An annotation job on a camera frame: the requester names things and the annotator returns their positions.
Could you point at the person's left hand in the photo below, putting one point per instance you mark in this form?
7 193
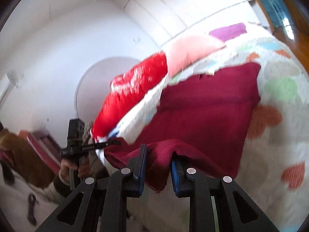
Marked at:
82 171

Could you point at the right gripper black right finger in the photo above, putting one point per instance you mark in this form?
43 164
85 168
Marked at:
216 204

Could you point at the red snowflake duvet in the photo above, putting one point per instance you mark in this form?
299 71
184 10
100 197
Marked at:
126 91

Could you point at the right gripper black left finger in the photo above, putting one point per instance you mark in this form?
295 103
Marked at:
100 205

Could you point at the dark red knit garment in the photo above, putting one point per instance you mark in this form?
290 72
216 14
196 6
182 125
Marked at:
204 118

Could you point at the round grey headboard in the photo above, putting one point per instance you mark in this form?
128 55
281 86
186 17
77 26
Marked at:
94 85

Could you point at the red wooden chair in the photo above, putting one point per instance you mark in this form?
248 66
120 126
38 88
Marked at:
45 147

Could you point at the heart-patterned quilt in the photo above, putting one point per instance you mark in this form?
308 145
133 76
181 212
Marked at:
273 168

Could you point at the pink ribbed pillow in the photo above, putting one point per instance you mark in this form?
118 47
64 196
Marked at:
182 53

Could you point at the wooden door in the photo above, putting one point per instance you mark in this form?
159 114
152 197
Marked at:
299 12

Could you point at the white wardrobe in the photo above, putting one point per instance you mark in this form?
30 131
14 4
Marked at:
163 20

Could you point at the blue door curtain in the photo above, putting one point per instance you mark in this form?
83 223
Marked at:
278 16

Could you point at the purple pillow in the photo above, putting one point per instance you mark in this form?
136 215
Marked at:
229 32

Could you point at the white bed sheet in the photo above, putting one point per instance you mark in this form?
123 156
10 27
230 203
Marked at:
132 124

